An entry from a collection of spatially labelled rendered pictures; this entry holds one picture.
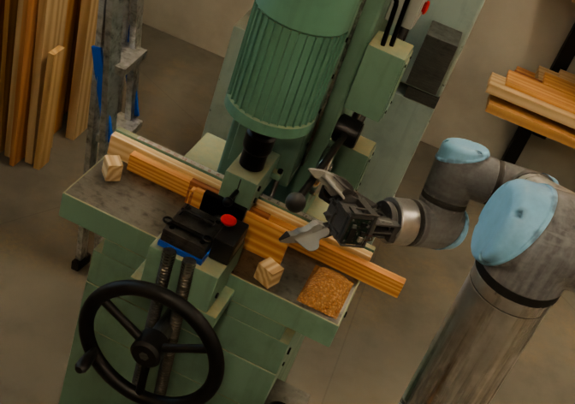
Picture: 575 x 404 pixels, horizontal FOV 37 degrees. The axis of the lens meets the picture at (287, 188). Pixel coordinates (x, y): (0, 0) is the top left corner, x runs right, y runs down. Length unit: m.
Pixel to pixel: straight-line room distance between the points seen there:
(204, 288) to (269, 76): 0.40
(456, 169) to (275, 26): 0.43
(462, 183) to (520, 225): 0.59
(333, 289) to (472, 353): 0.56
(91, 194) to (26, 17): 1.31
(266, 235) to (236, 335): 0.21
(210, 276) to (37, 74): 1.69
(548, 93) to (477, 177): 2.06
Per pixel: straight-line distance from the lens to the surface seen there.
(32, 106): 3.20
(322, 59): 1.53
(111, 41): 2.46
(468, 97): 4.15
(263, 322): 1.71
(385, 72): 1.75
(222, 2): 4.26
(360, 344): 3.01
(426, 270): 3.45
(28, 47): 3.07
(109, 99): 2.55
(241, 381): 1.83
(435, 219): 1.66
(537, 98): 3.64
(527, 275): 1.10
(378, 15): 1.73
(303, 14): 1.47
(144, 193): 1.80
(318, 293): 1.67
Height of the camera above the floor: 1.99
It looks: 34 degrees down
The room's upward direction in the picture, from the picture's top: 20 degrees clockwise
